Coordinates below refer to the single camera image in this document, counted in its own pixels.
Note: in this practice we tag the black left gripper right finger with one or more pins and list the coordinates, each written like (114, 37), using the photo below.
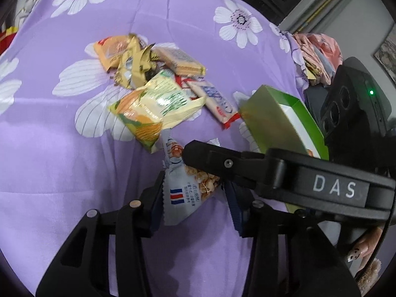
(290, 255)

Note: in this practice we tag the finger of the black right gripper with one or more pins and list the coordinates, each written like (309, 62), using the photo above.
(260, 172)

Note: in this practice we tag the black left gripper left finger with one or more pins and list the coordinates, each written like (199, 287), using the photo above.
(81, 266)

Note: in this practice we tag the white popcorn snack packet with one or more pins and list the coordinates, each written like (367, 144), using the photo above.
(185, 188)

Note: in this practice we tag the red grey snack packet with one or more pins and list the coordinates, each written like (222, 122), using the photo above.
(183, 81)

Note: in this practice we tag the yellow green chip bag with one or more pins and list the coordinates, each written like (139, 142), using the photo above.
(160, 104)

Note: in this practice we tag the yellow cracker biscuit pack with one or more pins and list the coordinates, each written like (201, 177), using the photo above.
(180, 62)

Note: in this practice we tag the gold rice cracker packet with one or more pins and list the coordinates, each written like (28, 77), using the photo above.
(138, 64)

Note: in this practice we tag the orange snack packet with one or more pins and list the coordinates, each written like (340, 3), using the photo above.
(109, 51)

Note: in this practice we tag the hand with painted nails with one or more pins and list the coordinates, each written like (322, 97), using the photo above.
(365, 247)

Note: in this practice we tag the green white cardboard box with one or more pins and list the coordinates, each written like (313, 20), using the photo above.
(274, 119)

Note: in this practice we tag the white blue red snack bar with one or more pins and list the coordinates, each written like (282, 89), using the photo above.
(219, 106)

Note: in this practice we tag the dark grey sofa cushion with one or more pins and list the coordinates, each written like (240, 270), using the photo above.
(317, 100)

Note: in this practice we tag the purple floral tablecloth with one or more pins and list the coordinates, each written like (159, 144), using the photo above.
(63, 152)

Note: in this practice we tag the pink folded cloth pile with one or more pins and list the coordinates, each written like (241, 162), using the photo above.
(321, 56)

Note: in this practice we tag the yellow red gift bag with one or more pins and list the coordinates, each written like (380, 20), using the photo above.
(6, 38)

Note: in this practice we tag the black tracking camera box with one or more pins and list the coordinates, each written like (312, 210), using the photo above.
(355, 119)

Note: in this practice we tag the framed wall picture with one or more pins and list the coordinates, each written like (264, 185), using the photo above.
(386, 54)

